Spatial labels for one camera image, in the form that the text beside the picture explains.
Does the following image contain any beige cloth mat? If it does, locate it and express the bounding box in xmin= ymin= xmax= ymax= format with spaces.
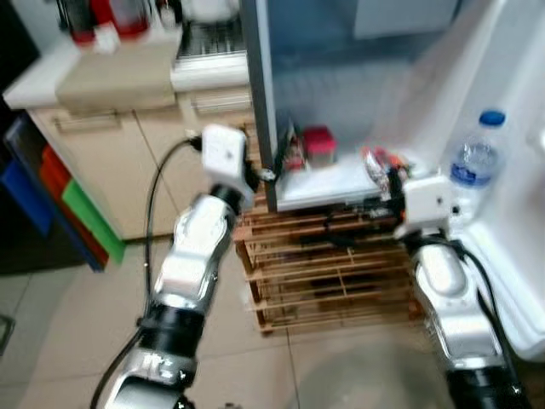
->
xmin=55 ymin=38 xmax=180 ymax=113

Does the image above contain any clear water bottle blue cap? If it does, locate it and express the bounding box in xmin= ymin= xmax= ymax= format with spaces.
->
xmin=450 ymin=109 xmax=508 ymax=228

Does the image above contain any wooden slat rack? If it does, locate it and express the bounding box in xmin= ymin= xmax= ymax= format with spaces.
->
xmin=232 ymin=194 xmax=437 ymax=335

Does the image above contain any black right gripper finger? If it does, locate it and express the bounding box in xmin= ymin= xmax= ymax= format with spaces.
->
xmin=371 ymin=166 xmax=398 ymax=214

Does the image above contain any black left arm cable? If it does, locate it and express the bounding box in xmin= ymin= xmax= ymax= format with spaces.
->
xmin=88 ymin=135 xmax=207 ymax=409

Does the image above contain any red lid container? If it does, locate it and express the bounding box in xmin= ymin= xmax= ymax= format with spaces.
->
xmin=302 ymin=126 xmax=338 ymax=168

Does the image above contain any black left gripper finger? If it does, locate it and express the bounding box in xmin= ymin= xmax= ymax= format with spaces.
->
xmin=259 ymin=135 xmax=284 ymax=183

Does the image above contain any metal cabinet handle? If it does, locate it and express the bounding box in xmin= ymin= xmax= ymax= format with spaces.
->
xmin=192 ymin=96 xmax=253 ymax=117
xmin=55 ymin=113 xmax=125 ymax=134

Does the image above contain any clear freezer compartment flap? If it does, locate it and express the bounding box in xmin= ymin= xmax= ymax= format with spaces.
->
xmin=353 ymin=0 xmax=466 ymax=40

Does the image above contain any grey mini fridge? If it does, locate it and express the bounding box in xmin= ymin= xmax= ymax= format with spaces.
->
xmin=241 ymin=0 xmax=512 ymax=214

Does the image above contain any yellow red snack packet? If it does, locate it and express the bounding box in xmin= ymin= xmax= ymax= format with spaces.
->
xmin=383 ymin=152 xmax=418 ymax=185

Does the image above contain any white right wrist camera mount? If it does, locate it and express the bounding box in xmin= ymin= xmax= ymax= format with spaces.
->
xmin=399 ymin=175 xmax=452 ymax=235

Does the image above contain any steel gas hob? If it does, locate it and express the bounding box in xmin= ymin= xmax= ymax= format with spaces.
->
xmin=175 ymin=17 xmax=250 ymax=66

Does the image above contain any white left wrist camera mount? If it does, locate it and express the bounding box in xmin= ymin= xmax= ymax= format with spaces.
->
xmin=200 ymin=124 xmax=256 ymax=193

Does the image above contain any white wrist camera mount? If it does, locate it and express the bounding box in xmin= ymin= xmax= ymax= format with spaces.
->
xmin=200 ymin=124 xmax=256 ymax=193
xmin=399 ymin=175 xmax=452 ymax=235

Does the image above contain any white paper tag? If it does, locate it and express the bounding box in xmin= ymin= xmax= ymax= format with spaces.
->
xmin=94 ymin=24 xmax=120 ymax=52

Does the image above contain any upright red white snack packet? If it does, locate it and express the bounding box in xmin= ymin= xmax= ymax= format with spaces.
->
xmin=285 ymin=128 xmax=307 ymax=172

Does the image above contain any beige kitchen counter cabinet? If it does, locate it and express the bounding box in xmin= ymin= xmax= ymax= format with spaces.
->
xmin=3 ymin=26 xmax=258 ymax=241

